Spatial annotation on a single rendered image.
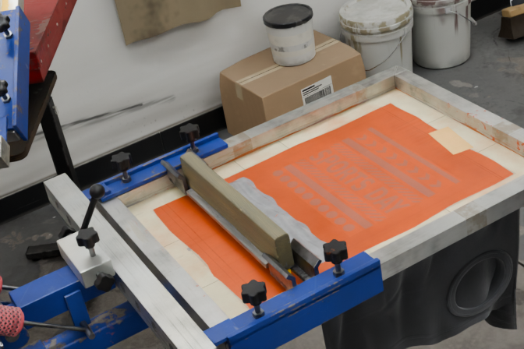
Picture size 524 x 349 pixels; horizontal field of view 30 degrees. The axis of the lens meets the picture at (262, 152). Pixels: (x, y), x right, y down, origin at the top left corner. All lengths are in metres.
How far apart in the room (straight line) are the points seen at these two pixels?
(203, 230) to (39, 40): 0.86
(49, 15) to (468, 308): 1.38
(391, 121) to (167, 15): 1.85
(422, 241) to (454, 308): 0.29
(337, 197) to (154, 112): 2.19
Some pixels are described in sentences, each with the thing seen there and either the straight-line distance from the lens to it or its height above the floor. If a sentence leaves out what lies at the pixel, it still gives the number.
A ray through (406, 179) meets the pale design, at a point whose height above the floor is 0.96.
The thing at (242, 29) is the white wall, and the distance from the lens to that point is 4.13.
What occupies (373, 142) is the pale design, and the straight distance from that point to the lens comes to 2.12.
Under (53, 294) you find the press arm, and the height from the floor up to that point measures 1.04.
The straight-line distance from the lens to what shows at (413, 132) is 2.13.
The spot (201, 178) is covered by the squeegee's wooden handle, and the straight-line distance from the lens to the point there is 1.91.
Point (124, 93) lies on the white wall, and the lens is 3.98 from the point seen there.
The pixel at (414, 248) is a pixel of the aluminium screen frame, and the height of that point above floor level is 0.99.
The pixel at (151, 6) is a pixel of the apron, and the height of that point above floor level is 0.67.
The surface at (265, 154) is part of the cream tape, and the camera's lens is 2.13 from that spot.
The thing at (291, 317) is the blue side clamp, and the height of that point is 0.99.
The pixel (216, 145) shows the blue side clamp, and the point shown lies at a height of 1.00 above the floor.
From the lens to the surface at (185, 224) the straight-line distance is 1.96.
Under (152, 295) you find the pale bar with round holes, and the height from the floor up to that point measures 1.04.
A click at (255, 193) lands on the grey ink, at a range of 1.99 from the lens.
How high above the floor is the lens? 2.05
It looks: 31 degrees down
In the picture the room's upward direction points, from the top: 11 degrees counter-clockwise
